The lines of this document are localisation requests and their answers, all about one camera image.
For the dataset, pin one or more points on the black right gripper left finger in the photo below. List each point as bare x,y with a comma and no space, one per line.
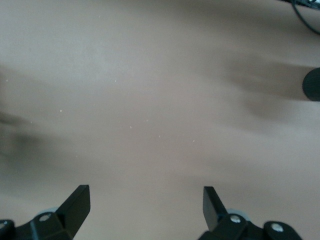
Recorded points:
75,212

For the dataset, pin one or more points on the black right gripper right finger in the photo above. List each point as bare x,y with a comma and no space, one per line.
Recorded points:
215,212

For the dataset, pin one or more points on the brown table cover sheet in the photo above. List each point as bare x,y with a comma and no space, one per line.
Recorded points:
150,100

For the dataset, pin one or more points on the black cylinder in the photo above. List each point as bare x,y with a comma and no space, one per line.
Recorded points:
312,83

